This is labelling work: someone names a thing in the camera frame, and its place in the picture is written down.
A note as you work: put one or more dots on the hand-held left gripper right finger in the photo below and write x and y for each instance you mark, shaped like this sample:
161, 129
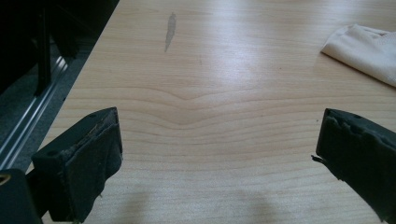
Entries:
361, 155

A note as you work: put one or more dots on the pale pink ankle sock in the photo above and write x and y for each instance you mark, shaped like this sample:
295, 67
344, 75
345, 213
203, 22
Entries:
364, 53

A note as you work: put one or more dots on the black stand post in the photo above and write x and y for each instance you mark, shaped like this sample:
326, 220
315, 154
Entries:
43, 56

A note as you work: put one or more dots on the metal floor rail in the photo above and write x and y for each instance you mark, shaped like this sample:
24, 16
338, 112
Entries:
29, 119

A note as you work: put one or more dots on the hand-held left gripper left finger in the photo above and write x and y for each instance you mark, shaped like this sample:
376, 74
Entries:
84, 161

